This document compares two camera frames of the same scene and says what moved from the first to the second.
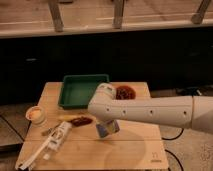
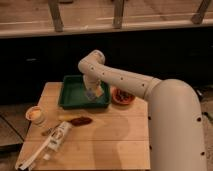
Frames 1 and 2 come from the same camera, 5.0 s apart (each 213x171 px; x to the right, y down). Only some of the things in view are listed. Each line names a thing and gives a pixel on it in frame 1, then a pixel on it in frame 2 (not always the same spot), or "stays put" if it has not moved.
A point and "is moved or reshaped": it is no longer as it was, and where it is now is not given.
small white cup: (36, 115) stays put
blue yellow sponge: (107, 127) is moved or reshaped
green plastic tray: (77, 90) stays put
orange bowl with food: (125, 93) stays put
